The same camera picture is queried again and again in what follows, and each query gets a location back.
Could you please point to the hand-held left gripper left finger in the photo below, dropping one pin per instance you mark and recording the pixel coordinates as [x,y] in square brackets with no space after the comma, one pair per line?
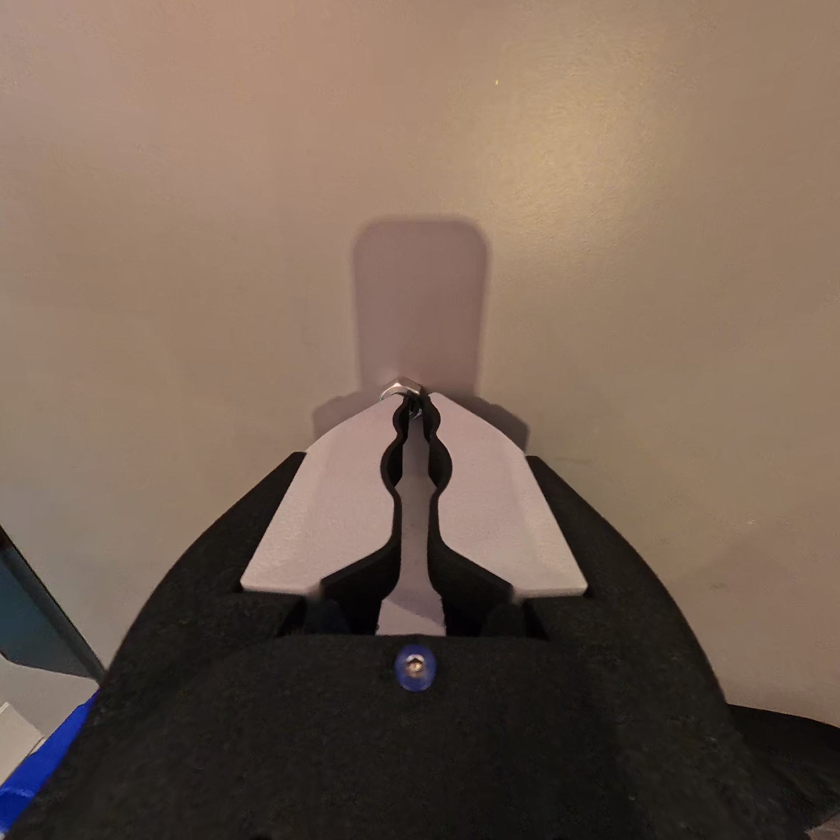
[328,518]

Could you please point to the silver hex nut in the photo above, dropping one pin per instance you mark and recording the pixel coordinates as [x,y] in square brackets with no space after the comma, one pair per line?
[401,388]

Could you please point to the blue plastic tray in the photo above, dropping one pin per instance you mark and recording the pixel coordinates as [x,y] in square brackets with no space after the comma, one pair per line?
[46,754]

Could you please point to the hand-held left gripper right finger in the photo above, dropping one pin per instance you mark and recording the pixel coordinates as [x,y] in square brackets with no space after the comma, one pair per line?
[505,518]

